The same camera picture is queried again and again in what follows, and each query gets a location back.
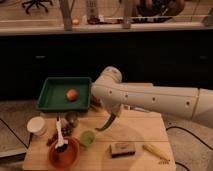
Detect brown yellow sponge block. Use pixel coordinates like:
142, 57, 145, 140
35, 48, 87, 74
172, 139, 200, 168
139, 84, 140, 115
110, 142, 136, 158

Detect black office chair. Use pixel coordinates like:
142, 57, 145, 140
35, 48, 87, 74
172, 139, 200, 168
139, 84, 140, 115
21, 0, 53, 14

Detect orange tomato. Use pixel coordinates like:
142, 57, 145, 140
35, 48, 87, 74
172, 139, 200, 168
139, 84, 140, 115
66, 89, 78, 101

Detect white dish brush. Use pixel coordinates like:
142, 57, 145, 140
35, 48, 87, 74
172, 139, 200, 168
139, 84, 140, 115
55, 117, 68, 153

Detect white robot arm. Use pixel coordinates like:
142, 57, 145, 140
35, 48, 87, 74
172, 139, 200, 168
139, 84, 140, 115
91, 66, 213, 129

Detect green plastic tray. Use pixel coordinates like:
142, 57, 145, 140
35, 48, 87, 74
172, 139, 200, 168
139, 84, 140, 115
37, 77, 91, 112

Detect black cable right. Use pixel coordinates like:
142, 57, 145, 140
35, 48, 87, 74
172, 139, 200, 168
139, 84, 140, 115
165, 125, 213, 151

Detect dark grapes bunch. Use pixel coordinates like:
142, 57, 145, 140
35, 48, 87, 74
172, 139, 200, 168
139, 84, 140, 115
46, 125, 72, 146

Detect white paper cup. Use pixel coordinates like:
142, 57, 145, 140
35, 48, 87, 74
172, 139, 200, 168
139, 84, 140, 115
27, 116, 47, 136

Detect green pepper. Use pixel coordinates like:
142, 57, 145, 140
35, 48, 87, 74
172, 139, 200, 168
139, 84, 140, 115
95, 113, 116, 131

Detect orange plastic bowl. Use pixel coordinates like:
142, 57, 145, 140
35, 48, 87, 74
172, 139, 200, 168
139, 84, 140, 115
48, 137, 80, 170

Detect yellow corn cob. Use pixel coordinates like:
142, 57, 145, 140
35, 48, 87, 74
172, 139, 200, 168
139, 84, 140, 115
143, 143, 170, 162

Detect metal cup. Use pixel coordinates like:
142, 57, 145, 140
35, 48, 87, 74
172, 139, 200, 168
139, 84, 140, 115
65, 112, 78, 127

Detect small green cup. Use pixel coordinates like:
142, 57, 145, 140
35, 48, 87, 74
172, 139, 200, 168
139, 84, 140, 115
79, 131, 95, 147

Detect black cable left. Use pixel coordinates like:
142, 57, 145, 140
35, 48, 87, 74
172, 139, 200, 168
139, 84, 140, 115
0, 118, 29, 149

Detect black cable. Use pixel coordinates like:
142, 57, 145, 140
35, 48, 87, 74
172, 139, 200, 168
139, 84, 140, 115
0, 118, 29, 149
165, 125, 213, 151

